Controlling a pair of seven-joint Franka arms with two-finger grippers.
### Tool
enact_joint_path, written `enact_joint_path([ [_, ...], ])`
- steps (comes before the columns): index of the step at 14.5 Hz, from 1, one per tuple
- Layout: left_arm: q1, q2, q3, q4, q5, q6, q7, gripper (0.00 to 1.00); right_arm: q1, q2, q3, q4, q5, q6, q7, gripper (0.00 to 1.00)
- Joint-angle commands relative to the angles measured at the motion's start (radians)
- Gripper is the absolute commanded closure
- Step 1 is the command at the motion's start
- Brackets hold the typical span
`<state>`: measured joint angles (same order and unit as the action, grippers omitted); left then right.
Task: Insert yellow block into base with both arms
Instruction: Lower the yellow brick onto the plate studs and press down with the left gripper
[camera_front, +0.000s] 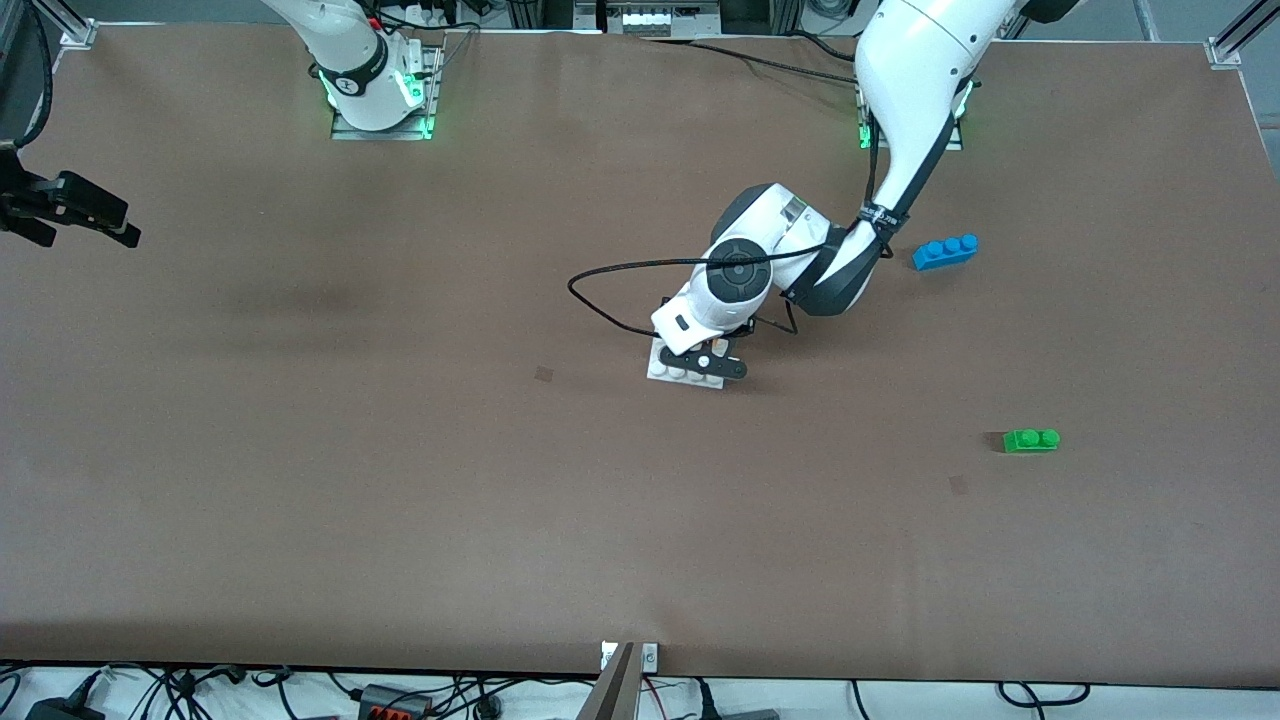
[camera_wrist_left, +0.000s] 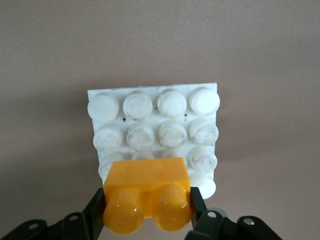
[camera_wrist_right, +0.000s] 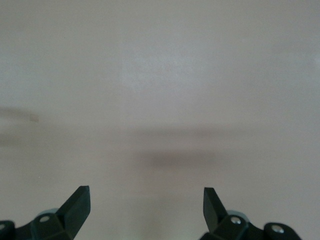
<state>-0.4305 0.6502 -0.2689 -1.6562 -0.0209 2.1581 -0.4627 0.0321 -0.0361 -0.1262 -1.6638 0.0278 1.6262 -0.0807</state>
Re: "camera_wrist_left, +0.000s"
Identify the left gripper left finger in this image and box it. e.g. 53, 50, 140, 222
0, 187, 108, 240

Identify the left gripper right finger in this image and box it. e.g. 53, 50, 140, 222
186, 186, 283, 240

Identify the yellow two-stud block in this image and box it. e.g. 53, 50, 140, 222
102, 156, 193, 236

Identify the white studded base plate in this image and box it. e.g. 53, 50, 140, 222
86, 81, 221, 201

